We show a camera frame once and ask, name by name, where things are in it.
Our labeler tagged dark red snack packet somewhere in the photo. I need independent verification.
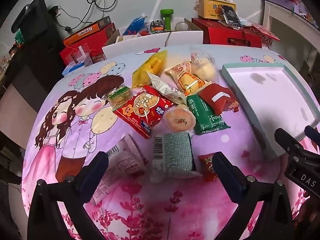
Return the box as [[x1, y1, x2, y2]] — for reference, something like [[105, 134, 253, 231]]
[[199, 83, 239, 115]]

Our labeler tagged small red candy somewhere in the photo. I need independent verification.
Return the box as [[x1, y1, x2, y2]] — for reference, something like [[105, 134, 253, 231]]
[[198, 153, 218, 182]]

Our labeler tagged pink snack packet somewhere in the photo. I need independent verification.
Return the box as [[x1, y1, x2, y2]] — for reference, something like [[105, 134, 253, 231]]
[[92, 135, 146, 205]]

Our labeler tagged yellow jelly cup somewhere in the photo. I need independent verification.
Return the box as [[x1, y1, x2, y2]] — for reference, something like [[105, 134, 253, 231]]
[[163, 105, 196, 132]]

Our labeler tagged clear white bun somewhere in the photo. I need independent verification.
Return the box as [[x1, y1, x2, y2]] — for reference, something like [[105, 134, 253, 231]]
[[190, 50, 219, 82]]

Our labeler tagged pale green barcode snack packet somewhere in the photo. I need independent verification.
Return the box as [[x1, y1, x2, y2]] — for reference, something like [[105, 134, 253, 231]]
[[150, 131, 201, 183]]

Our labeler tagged orange egg cake packet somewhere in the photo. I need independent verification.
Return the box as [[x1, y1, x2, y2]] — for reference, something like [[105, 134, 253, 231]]
[[165, 62, 212, 96]]

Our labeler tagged white rice cracker packet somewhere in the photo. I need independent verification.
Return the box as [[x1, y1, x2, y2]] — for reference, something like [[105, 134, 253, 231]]
[[147, 72, 187, 105]]

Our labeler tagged green small cake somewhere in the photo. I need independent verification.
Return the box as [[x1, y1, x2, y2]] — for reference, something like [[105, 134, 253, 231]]
[[107, 85, 131, 109]]

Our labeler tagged red waffle biscuit packet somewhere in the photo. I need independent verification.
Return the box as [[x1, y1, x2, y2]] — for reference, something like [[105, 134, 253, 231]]
[[113, 85, 174, 139]]

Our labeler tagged yellow soft bread packet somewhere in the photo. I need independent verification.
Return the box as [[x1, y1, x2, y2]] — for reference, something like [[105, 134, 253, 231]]
[[132, 50, 168, 88]]

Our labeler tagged white tray with teal rim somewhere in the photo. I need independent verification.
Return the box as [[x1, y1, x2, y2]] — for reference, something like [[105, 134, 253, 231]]
[[221, 63, 319, 160]]

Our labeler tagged cartoon couple printed tablecloth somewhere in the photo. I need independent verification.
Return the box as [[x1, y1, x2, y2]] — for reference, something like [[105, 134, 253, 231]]
[[22, 46, 284, 239]]

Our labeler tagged large red gift box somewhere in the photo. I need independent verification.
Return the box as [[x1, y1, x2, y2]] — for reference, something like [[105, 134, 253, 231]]
[[191, 18, 262, 48]]

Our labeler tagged black smartphone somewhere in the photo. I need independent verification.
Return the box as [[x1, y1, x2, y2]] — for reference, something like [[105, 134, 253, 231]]
[[221, 5, 243, 29]]

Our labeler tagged blue tissue pack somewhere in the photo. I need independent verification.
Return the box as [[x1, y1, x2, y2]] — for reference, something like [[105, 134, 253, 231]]
[[62, 61, 84, 76]]

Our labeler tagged clear round bottle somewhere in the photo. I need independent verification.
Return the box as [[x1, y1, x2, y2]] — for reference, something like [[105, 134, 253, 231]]
[[175, 21, 189, 31]]

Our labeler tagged black cabinet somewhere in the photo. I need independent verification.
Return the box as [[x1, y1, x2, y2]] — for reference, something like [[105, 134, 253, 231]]
[[5, 0, 65, 96]]

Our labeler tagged clear acrylic box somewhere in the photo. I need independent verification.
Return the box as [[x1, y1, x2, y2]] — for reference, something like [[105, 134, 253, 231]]
[[66, 43, 93, 67]]

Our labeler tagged colourful toy pile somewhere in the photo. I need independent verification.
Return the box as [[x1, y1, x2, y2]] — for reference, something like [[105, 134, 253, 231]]
[[150, 20, 165, 34]]

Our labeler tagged red box on left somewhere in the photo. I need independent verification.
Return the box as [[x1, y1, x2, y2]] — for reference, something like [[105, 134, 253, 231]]
[[60, 23, 116, 66]]

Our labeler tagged green dumbbell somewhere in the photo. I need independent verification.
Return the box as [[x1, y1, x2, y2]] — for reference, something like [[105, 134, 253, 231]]
[[160, 9, 174, 31]]

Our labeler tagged orange flat box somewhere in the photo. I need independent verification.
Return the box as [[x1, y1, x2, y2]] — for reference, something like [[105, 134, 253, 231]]
[[63, 16, 111, 46]]

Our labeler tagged white cardboard box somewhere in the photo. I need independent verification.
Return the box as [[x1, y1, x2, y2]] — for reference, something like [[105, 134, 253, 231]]
[[102, 18, 203, 59]]

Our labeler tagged blue bead bottle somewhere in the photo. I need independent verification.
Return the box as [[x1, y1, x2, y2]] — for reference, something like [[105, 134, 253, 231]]
[[123, 13, 148, 35]]

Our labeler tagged white card box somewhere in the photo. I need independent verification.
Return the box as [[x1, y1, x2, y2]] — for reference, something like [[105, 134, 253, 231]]
[[116, 35, 137, 43]]

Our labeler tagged white shelf frame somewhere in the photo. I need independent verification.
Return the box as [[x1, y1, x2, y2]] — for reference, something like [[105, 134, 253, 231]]
[[261, 0, 320, 63]]

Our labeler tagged yellow gift box with handle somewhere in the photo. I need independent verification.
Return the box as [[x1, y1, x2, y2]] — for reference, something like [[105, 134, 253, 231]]
[[195, 0, 236, 20]]

